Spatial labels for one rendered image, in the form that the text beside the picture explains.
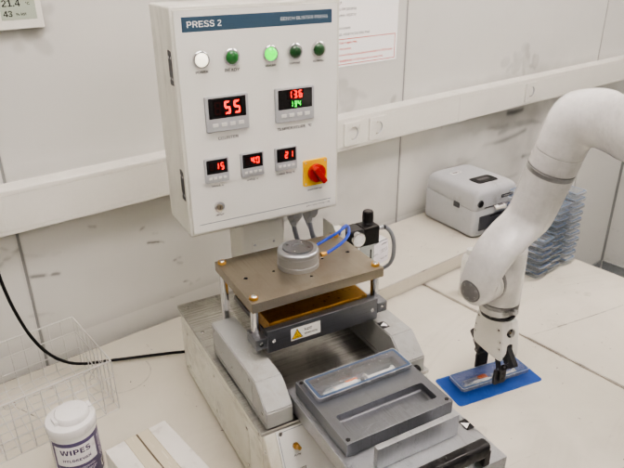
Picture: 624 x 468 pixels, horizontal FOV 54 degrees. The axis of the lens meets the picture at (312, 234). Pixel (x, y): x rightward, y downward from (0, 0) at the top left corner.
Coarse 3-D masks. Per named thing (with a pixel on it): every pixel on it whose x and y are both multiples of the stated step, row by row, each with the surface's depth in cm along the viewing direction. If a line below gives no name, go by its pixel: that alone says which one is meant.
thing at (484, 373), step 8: (480, 368) 141; (488, 368) 141; (520, 368) 140; (456, 376) 138; (464, 376) 138; (472, 376) 138; (480, 376) 138; (488, 376) 138; (464, 384) 135; (472, 384) 135
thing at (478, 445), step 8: (480, 440) 88; (464, 448) 86; (472, 448) 86; (480, 448) 86; (488, 448) 87; (448, 456) 85; (456, 456) 85; (464, 456) 85; (472, 456) 86; (480, 456) 87; (488, 456) 88; (424, 464) 84; (432, 464) 84; (440, 464) 84; (448, 464) 84; (456, 464) 84; (464, 464) 85
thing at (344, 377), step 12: (360, 360) 106; (372, 360) 106; (384, 360) 106; (396, 360) 106; (324, 372) 103; (336, 372) 103; (348, 372) 103; (360, 372) 103; (372, 372) 103; (384, 372) 103; (312, 384) 100; (324, 384) 100; (336, 384) 100; (348, 384) 100; (324, 396) 97
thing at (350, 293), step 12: (348, 288) 118; (300, 300) 114; (312, 300) 114; (324, 300) 114; (336, 300) 114; (348, 300) 114; (264, 312) 110; (276, 312) 110; (288, 312) 110; (300, 312) 110; (312, 312) 111; (264, 324) 109
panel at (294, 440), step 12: (276, 432) 101; (288, 432) 102; (300, 432) 103; (288, 444) 102; (300, 444) 103; (312, 444) 104; (288, 456) 102; (300, 456) 103; (312, 456) 104; (324, 456) 105
